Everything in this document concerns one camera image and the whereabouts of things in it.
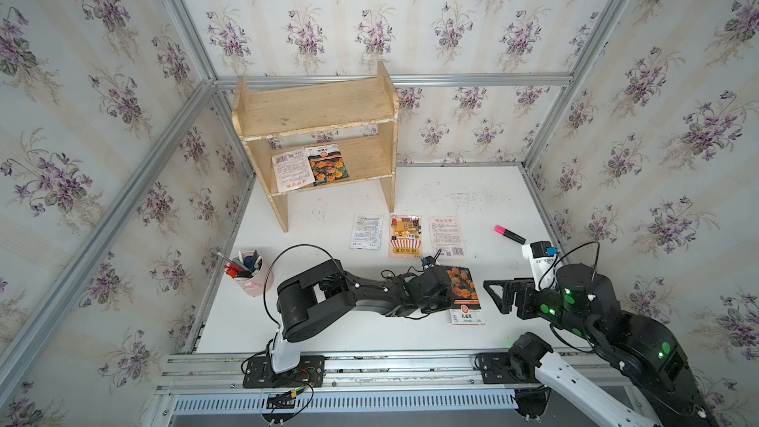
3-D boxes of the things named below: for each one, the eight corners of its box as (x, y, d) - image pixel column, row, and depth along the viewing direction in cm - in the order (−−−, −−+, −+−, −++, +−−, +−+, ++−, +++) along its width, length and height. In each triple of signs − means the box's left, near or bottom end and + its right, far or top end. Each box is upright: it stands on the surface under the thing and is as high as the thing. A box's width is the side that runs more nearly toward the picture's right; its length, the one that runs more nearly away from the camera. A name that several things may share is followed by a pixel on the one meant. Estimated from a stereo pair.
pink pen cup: (237, 298, 88) (220, 281, 78) (247, 269, 94) (231, 250, 84) (271, 298, 88) (257, 281, 78) (278, 269, 94) (266, 250, 84)
